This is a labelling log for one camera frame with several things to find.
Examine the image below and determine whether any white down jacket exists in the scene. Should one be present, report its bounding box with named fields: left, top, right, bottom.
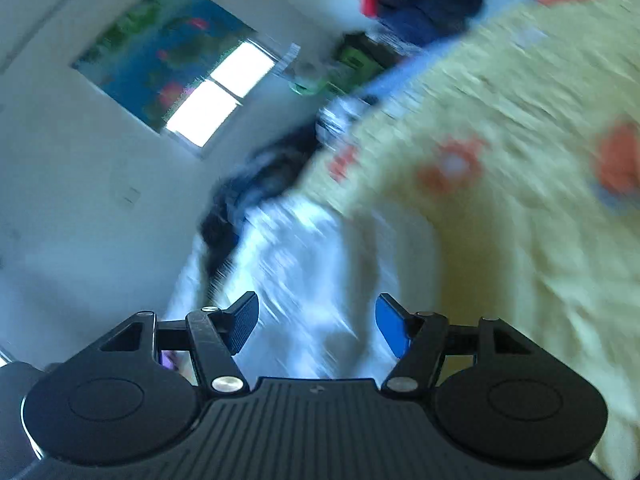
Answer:
left=165, top=195, right=446, bottom=381

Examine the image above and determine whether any blue bed edge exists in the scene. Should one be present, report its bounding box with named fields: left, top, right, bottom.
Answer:
left=360, top=10, right=481, bottom=106

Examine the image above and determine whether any window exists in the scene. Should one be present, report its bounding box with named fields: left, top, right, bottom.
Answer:
left=162, top=40, right=278, bottom=158

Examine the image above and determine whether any floral roller blind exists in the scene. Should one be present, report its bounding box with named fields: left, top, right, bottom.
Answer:
left=71, top=0, right=251, bottom=133

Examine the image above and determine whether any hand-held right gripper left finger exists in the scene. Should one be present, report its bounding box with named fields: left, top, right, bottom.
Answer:
left=60, top=291, right=260, bottom=395

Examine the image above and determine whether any yellow floral blanket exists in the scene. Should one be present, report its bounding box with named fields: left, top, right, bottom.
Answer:
left=295, top=0, right=640, bottom=480

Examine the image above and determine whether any crumpled plastic bag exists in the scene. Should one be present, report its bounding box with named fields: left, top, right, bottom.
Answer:
left=315, top=92, right=376, bottom=146

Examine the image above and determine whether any pile of dark clothes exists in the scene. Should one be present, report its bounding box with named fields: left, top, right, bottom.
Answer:
left=200, top=125, right=326, bottom=281

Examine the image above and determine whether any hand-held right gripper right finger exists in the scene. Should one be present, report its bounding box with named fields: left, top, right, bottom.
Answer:
left=375, top=292, right=551, bottom=395

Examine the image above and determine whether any green plastic basket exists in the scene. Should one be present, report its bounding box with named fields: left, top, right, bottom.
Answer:
left=335, top=35, right=406, bottom=96

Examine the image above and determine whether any light green plastic stool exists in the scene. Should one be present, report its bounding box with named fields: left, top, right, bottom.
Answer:
left=290, top=77, right=326, bottom=98

